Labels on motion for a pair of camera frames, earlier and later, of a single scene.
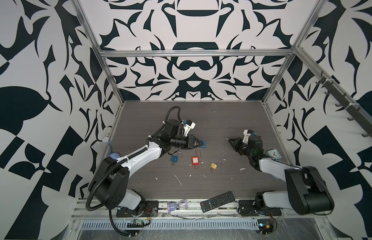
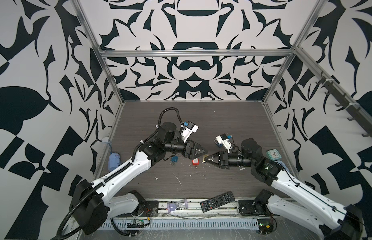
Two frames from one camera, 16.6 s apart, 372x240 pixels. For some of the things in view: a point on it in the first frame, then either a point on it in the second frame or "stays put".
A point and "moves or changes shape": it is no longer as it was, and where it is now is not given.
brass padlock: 214,165 moves or changes shape
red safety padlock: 195,160 stays put
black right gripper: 236,144 -> 224,159
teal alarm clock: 274,153 stays put
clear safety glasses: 182,204 stays put
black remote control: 217,201 stays put
